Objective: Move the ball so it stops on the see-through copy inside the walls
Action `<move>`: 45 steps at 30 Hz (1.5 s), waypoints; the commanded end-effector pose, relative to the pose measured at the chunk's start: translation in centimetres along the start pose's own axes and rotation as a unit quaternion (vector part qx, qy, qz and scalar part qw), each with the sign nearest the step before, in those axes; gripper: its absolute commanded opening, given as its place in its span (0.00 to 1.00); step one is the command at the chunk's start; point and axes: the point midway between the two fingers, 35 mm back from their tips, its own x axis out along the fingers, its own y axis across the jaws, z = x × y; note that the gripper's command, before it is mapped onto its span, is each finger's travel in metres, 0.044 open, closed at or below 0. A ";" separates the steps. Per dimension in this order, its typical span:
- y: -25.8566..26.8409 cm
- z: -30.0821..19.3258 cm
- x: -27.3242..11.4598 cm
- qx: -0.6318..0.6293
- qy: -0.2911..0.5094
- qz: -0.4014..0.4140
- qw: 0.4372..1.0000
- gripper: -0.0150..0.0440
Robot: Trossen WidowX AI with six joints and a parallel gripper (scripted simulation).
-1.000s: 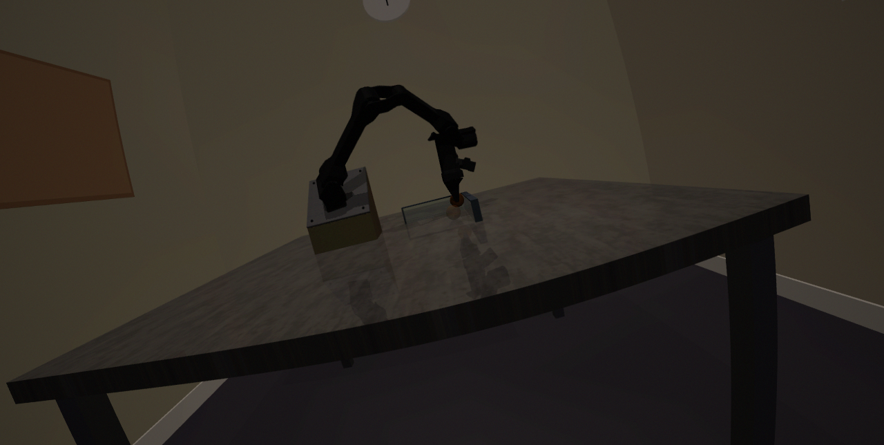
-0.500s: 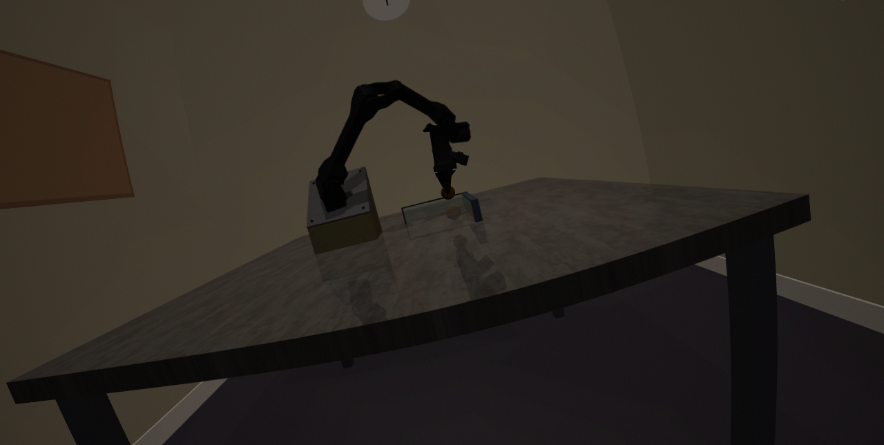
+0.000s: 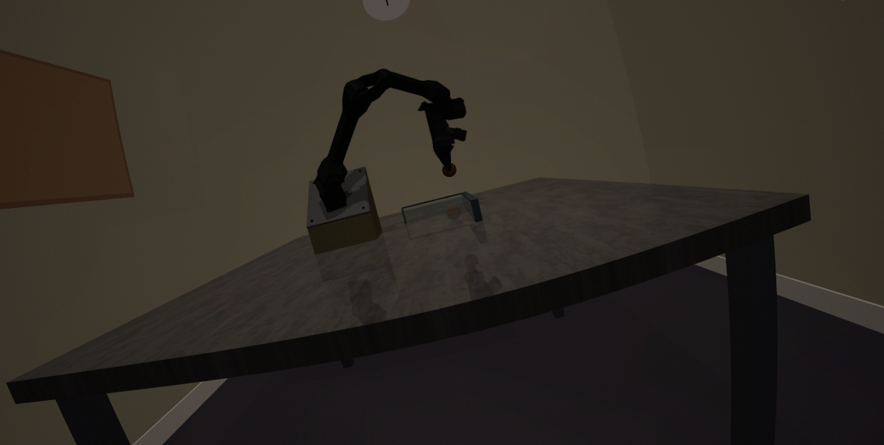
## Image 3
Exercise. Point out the translucent orange ball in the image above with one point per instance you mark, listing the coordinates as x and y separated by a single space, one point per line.
453 212

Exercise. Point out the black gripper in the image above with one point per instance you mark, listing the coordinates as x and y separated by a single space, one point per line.
442 143

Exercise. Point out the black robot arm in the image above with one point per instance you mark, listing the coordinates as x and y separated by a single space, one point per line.
356 100

